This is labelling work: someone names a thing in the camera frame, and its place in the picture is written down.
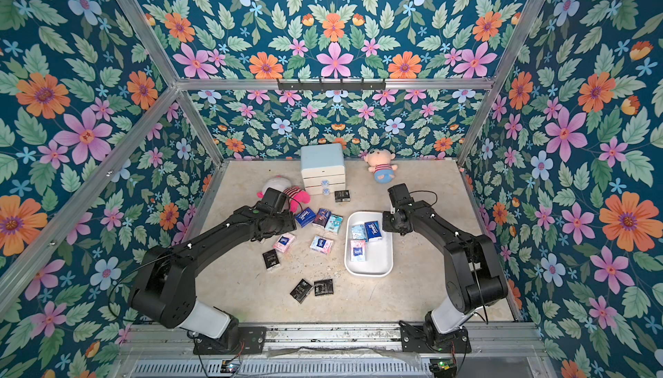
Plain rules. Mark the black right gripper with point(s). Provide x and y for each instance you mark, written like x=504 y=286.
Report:
x=391 y=222

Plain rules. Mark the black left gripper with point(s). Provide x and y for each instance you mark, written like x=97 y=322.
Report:
x=290 y=223

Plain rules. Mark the pink tissue pack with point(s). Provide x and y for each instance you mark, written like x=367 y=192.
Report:
x=284 y=243

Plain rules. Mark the dark blue tissue pack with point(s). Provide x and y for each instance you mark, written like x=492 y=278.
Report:
x=373 y=231

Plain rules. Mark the white oval storage tray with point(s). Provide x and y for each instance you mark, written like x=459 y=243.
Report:
x=379 y=255

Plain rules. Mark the light blue tissue pack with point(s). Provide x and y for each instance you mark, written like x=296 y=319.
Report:
x=359 y=233

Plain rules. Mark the white blue tissue pack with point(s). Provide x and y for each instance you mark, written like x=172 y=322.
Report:
x=322 y=245

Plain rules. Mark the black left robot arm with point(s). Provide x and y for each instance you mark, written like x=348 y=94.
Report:
x=164 y=289

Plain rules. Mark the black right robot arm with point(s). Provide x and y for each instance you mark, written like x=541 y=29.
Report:
x=474 y=278

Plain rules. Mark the white pink plush toy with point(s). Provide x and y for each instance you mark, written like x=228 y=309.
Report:
x=298 y=198

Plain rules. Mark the black packet mid left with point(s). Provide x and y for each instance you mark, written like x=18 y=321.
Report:
x=271 y=259

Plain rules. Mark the dark purple packet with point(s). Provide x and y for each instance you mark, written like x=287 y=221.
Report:
x=322 y=217

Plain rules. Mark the teal tissue pack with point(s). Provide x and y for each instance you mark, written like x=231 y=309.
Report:
x=334 y=224

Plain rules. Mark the black packet near cabinet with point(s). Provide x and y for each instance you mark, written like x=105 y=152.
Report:
x=342 y=196

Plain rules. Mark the small blue-top drawer cabinet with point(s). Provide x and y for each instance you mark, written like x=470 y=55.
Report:
x=322 y=169

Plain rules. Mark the black packet front left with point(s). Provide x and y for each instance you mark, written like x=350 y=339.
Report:
x=301 y=290

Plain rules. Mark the black packet front right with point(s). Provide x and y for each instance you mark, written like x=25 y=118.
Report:
x=323 y=287

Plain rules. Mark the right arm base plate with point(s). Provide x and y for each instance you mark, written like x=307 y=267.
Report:
x=424 y=338

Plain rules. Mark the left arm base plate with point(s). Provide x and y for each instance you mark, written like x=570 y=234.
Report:
x=237 y=340

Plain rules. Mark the black hook rail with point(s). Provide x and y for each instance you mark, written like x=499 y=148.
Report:
x=331 y=85

